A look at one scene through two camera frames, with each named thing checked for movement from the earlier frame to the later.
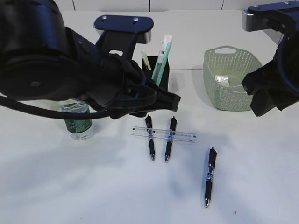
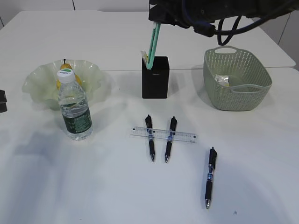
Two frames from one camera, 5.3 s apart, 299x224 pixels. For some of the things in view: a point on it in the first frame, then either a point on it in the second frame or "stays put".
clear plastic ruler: (164, 134) stays put
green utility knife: (159, 71) -> (153, 44)
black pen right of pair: (173, 126) stays put
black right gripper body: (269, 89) -> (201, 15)
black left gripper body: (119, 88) -> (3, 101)
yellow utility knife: (145, 59) stays put
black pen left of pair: (149, 126) stays put
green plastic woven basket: (224, 68) stays put
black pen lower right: (212, 156) stays put
